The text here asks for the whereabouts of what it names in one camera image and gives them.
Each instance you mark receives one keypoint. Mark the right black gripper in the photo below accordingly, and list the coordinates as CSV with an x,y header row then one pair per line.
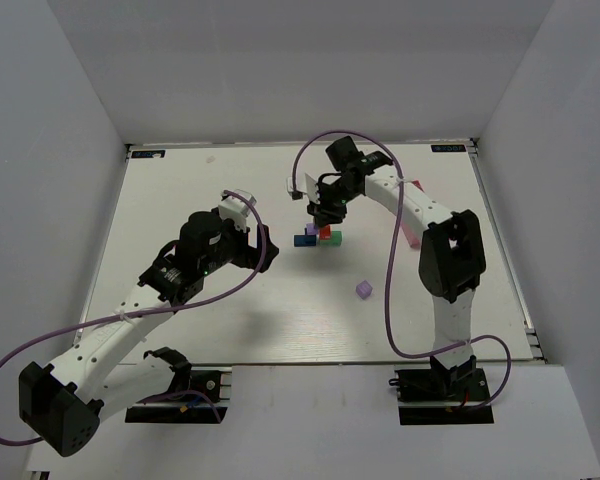
x,y
325,212

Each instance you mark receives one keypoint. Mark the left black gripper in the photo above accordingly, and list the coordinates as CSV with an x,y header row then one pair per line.
x,y
253,251

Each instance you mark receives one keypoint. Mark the dark blue wood block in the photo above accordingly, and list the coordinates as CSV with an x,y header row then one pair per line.
x,y
299,242

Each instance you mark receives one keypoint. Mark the red wood block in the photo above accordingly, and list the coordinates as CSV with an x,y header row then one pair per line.
x,y
325,233

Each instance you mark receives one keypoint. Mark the purple wood block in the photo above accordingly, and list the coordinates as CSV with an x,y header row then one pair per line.
x,y
310,229

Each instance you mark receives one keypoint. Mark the green wood block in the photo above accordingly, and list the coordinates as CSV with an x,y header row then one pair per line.
x,y
335,240

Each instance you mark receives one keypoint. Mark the pink plastic box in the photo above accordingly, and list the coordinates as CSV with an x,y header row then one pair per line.
x,y
412,239

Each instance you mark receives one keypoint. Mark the lilac wood block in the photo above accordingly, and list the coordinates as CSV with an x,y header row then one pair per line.
x,y
364,290

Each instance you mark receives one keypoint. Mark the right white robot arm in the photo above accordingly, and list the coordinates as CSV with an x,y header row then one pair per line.
x,y
451,252

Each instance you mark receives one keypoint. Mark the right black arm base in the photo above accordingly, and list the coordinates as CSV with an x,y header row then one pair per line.
x,y
420,404

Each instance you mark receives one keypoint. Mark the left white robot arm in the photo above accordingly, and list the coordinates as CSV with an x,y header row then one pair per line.
x,y
65,401

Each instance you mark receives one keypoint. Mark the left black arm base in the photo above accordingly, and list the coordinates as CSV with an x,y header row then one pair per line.
x,y
203,399

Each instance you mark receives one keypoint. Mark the right blue table label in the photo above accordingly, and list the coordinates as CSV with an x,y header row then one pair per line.
x,y
448,148

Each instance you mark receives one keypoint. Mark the blue table label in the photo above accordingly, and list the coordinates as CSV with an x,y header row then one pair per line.
x,y
448,148
148,154

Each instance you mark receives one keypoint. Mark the left blue table label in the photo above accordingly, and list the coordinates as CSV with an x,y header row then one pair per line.
x,y
148,154

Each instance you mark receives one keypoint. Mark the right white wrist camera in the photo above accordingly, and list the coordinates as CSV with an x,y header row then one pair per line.
x,y
302,187

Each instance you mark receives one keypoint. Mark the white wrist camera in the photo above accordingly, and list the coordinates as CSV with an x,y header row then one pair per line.
x,y
237,206
302,187

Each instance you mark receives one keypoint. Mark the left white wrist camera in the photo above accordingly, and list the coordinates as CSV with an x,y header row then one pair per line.
x,y
237,206

